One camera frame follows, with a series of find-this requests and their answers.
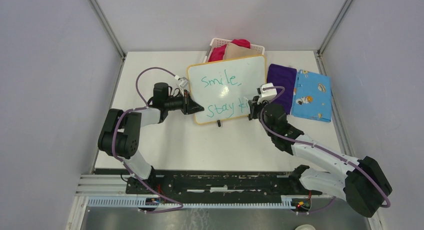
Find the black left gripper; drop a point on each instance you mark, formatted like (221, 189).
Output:
(190, 106)

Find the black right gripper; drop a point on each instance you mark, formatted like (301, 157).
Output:
(254, 106)

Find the yellow framed whiteboard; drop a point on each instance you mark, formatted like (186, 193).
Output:
(220, 87)

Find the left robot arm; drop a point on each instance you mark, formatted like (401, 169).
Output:
(120, 133)

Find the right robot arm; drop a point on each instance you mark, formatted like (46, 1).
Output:
(360, 182)

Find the purple towel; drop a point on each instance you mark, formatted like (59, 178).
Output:
(283, 76)

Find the blue patterned cloth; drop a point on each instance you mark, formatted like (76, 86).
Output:
(312, 97)

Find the red cloth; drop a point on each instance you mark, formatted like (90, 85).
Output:
(217, 53)

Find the beige cloth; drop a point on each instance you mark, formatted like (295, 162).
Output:
(233, 51)

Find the white plastic basket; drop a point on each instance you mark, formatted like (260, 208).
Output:
(253, 46)

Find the white round object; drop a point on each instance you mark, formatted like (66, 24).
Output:
(305, 227)

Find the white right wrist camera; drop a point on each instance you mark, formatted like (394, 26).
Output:
(268, 92)

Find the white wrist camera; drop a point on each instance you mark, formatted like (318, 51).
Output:
(268, 92)
(182, 83)

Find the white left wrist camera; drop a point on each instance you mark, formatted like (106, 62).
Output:
(182, 83)

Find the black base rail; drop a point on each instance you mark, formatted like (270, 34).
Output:
(219, 187)

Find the white cable duct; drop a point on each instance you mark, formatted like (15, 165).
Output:
(152, 203)

